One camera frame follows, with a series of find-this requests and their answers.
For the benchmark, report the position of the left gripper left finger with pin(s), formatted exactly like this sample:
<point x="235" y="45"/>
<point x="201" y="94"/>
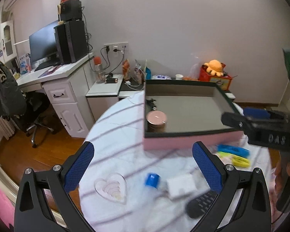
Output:
<point x="32" y="212"/>

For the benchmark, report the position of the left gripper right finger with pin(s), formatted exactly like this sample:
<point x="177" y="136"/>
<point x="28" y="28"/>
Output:
<point x="252" y="212"/>

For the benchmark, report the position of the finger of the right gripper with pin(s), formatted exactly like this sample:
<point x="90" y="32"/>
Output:
<point x="262" y="114"/>
<point x="236" y="121"/>

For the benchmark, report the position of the blue highlighter marker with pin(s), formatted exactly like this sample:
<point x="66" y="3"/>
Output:
<point x="238" y="151"/>

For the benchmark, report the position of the yellow highlighter marker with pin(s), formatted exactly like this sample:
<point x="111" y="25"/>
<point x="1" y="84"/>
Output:
<point x="233" y="159"/>

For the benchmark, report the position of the black remote control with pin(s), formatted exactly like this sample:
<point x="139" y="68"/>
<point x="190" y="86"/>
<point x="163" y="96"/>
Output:
<point x="198" y="206"/>

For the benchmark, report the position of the white power adapter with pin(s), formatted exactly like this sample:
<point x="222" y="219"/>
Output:
<point x="180" y="186"/>

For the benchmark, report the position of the blue capped glue bottle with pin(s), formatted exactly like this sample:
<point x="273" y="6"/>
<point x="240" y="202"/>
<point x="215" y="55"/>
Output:
<point x="154" y="181"/>

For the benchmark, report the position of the red cartoon storage box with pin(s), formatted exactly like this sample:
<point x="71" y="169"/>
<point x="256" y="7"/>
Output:
<point x="223" y="82"/>

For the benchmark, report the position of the orange octopus plush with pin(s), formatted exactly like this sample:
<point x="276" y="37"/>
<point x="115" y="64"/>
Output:
<point x="215" y="68"/>

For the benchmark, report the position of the pink and black tray box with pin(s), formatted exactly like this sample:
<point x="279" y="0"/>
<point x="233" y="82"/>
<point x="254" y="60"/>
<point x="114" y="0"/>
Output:
<point x="190" y="118"/>

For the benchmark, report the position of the clear plastic bag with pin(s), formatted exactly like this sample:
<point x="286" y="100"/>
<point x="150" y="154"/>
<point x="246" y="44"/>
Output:
<point x="195" y="68"/>

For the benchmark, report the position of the white paper cup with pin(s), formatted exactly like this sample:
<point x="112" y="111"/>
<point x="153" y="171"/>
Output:
<point x="179" y="77"/>

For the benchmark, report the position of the white striped tablecloth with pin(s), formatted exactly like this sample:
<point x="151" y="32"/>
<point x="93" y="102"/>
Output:
<point x="112" y="192"/>

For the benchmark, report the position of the wet wipes pack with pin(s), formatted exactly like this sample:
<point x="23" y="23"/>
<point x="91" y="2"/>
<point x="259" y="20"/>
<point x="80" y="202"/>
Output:
<point x="160" y="77"/>

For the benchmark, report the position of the black office chair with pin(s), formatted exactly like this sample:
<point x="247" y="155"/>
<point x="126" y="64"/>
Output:
<point x="37" y="103"/>

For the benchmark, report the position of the dark jacket on chair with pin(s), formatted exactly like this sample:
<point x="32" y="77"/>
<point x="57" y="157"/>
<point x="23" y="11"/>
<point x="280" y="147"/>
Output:
<point x="12" y="102"/>

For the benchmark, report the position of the blue white snack bag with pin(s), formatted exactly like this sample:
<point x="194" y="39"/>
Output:
<point x="148" y="73"/>

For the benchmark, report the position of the white desk with drawers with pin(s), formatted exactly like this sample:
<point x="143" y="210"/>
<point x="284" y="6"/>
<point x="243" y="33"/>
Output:
<point x="66" y="87"/>

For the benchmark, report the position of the white low tv cabinet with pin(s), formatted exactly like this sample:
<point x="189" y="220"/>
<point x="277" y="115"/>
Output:
<point x="102" y="96"/>

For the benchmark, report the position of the orange snack bag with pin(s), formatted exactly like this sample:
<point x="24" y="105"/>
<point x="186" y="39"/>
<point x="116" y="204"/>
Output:
<point x="126" y="70"/>

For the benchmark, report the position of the orange capped bottle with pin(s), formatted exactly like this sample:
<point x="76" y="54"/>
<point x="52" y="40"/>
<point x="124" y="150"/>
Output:
<point x="99" y="72"/>

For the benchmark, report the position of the black computer monitor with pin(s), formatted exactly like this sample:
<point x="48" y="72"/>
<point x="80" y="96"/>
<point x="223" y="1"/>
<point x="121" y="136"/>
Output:
<point x="42" y="42"/>

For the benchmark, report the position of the white glass door cabinet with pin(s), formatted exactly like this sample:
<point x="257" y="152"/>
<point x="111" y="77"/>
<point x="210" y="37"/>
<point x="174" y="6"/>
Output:
<point x="7" y="40"/>

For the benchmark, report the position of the black computer tower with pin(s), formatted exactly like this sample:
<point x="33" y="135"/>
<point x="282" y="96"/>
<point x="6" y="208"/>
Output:
<point x="71" y="41"/>

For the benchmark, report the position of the black speaker on tower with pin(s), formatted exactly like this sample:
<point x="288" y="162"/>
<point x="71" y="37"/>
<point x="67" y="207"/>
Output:
<point x="70" y="10"/>

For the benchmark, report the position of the wall power socket strip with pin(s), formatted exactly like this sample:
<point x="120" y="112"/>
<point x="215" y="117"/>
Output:
<point x="119" y="46"/>

